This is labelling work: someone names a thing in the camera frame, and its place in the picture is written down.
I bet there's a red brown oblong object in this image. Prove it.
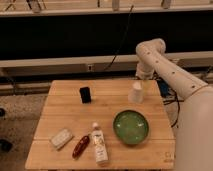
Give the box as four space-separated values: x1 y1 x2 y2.
72 135 90 159

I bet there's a wooden folding table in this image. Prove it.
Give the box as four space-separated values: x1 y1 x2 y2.
25 80 175 170

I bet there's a white wall outlet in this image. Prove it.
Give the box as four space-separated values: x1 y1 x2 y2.
88 65 93 72

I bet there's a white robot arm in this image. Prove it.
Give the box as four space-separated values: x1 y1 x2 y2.
136 38 213 171

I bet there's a clear plastic bottle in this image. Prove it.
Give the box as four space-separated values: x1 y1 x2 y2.
91 122 108 166

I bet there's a white sponge block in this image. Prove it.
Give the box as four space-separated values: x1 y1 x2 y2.
50 128 73 150

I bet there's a black eraser block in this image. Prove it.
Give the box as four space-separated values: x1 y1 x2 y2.
80 87 91 103

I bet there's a green bowl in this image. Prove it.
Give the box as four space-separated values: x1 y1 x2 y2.
113 110 149 145

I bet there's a black hanging cable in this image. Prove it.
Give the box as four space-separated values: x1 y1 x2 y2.
101 4 135 73

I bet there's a black cable at table side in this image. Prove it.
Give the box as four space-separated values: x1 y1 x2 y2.
163 89 181 129

